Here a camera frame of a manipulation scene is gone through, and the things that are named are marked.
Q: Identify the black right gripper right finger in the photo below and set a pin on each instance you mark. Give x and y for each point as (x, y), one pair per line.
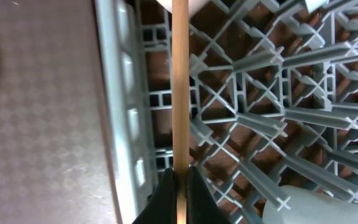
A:
(202, 208)

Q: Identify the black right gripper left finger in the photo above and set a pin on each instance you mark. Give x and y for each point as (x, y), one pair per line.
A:
(162, 206)

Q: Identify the small white cup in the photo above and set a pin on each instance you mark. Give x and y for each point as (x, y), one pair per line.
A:
(310, 207)

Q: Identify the wooden chopstick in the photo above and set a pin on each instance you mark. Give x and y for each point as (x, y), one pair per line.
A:
(180, 101)

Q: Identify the pink white bowl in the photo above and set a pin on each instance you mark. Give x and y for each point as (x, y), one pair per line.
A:
(193, 5)

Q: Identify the grey dishwasher rack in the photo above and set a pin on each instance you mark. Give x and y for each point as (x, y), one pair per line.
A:
(273, 100)

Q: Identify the brown serving tray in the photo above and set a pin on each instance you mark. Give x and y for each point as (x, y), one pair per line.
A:
(53, 166)

